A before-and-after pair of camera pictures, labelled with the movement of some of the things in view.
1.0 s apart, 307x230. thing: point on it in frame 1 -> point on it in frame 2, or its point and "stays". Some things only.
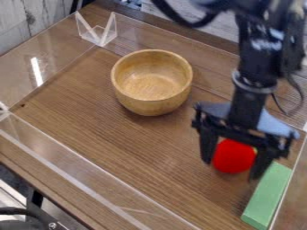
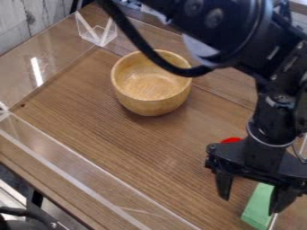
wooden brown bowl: x=152 y=80 stays
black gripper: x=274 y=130 -> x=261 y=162
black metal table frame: x=38 y=218 stays
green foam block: x=266 y=194 stays
